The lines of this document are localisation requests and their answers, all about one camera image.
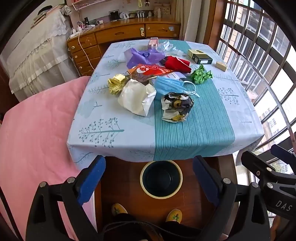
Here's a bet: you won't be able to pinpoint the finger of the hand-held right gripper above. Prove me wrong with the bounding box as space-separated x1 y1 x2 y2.
270 144 296 168
241 150 278 186

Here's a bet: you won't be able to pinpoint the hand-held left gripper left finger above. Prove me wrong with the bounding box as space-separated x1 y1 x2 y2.
26 155 106 241

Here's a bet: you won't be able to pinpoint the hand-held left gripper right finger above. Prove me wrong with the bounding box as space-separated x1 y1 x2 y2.
192 155 271 241

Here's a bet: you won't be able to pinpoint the dark blue bin cream rim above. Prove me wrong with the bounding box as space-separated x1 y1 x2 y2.
140 160 183 199

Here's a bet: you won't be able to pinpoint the black white wrapper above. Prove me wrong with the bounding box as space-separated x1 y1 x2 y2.
161 92 194 122

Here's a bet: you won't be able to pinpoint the gold foil wrapper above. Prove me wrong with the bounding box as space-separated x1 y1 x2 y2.
108 74 130 95

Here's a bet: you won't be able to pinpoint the blue face mask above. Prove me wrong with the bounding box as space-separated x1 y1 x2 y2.
154 76 200 100

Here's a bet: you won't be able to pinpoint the green wrapper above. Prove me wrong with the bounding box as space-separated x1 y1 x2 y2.
191 64 213 84

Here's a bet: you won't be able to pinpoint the red cloth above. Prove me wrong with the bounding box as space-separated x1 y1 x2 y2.
165 56 192 74

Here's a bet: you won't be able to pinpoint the red snack packet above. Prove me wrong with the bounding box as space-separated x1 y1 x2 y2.
128 64 181 82

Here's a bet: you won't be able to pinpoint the purple plastic bag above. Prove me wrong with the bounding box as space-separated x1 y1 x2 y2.
127 47 166 69

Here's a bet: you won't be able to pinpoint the clear plastic bag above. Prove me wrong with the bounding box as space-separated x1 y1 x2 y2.
158 40 185 58

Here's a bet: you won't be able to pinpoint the pink box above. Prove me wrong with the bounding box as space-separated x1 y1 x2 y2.
147 37 159 50

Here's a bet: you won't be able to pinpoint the person's right hand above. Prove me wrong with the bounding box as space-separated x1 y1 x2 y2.
269 215 282 241

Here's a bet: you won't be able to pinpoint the yellow knitted slipper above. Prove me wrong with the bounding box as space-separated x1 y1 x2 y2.
112 203 127 216
166 209 182 224

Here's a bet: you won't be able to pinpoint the black trousers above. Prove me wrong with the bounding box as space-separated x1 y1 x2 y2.
102 213 201 241

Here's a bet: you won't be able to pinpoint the blue printed tablecloth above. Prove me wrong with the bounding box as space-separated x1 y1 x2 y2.
67 39 264 171

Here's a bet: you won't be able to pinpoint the window grille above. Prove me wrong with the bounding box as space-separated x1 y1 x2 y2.
216 0 296 163

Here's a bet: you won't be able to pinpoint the white lace covered furniture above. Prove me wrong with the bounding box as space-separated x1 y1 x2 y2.
0 5 80 102

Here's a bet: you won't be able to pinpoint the white power strip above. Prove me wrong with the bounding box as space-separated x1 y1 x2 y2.
69 28 82 39

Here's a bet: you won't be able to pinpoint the wooden dresser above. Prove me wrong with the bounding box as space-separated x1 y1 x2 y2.
67 20 181 77

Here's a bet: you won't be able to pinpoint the beige curtain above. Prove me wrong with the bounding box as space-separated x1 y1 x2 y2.
175 0 193 40

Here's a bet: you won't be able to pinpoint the white charging cable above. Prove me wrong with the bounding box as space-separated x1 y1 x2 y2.
78 31 96 76

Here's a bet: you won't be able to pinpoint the pink wire shelf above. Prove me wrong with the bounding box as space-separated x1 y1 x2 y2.
72 0 111 11

